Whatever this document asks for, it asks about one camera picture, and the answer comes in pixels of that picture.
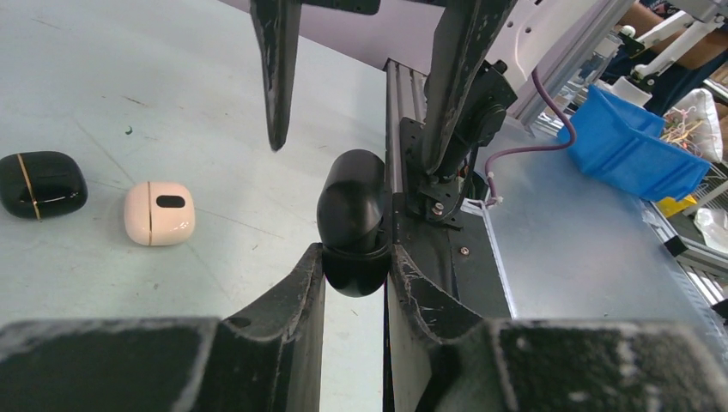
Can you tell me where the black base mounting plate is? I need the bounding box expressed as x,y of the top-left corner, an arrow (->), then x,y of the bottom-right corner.
396,118 -> 512,318

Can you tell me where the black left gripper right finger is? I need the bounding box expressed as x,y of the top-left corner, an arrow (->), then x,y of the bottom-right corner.
387,246 -> 727,411

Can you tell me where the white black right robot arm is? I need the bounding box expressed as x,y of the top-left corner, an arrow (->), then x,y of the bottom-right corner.
250,1 -> 593,174

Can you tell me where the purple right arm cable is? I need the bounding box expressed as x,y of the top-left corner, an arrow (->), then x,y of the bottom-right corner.
483,67 -> 579,200

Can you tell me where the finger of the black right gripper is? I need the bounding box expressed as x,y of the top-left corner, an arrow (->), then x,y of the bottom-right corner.
250,0 -> 301,152
419,0 -> 516,177

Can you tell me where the aluminium frame rail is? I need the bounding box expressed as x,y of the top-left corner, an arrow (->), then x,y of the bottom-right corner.
385,1 -> 630,192

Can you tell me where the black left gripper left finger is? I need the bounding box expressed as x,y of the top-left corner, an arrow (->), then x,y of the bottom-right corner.
1,243 -> 325,411

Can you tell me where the white plastic bag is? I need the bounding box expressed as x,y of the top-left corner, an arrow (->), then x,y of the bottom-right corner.
660,88 -> 724,163

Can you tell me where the black oval charging case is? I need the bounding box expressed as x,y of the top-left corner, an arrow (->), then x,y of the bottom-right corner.
317,149 -> 390,297

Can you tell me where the blue plastic parts bin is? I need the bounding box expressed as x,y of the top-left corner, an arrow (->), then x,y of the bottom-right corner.
567,85 -> 710,202

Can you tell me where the yellow small bin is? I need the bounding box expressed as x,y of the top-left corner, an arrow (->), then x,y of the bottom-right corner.
655,195 -> 697,218

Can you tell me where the pink charging case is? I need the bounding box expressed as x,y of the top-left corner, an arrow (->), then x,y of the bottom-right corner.
124,181 -> 196,246

